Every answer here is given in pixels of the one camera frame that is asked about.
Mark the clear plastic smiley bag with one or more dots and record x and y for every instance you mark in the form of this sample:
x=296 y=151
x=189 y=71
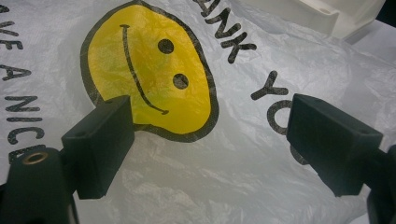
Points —
x=218 y=174

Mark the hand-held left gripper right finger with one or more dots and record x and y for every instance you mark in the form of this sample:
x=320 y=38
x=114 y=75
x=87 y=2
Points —
x=333 y=146

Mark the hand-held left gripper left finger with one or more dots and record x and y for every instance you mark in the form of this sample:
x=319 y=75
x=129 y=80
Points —
x=99 y=146

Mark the white plastic tray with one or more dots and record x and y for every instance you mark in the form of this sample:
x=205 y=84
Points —
x=311 y=12

